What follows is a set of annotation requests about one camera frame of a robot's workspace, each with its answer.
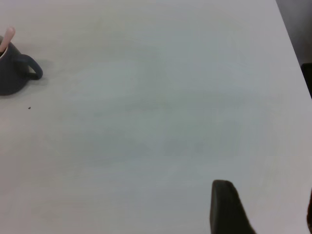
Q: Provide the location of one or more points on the dark grey ceramic mug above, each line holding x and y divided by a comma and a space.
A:
12, 73

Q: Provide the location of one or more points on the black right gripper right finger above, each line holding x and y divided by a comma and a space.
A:
310, 209

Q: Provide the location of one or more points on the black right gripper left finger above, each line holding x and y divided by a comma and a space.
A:
226, 212

